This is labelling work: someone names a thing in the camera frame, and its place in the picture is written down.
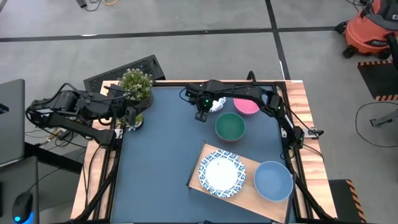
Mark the black floor cable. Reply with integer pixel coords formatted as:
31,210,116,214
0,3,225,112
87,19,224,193
354,101,398,149

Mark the green bowl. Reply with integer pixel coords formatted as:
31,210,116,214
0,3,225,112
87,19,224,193
215,112,246,142

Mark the small succulent in pot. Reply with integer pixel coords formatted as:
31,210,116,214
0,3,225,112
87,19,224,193
123,112,144,131

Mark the orange shop vacuum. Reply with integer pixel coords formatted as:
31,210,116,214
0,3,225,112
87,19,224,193
335,0,398,60

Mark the black hazard-striped floor mat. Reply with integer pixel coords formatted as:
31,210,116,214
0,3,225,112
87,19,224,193
356,60,398,102
328,179,368,224

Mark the black desk beam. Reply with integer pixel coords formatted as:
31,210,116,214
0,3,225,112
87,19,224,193
24,141,83,174

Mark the black computer mouse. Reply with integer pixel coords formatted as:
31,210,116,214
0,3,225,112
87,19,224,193
12,192,34,224

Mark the blue table mat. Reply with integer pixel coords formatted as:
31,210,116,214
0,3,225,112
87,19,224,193
110,85,296,223

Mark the grey desk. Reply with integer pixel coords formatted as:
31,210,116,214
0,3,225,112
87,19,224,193
0,155,40,224

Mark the blue bowl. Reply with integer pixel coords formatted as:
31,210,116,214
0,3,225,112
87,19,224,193
253,160,294,202

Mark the flowering plant in striped pot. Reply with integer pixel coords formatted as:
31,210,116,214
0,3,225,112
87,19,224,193
119,68,154,108

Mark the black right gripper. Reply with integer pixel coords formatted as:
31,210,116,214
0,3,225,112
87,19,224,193
185,82,218,123

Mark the grey laptop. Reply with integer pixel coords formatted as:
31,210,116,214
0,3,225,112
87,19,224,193
0,78,25,166

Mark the pink bowl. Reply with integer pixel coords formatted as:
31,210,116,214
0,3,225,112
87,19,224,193
233,98,261,116

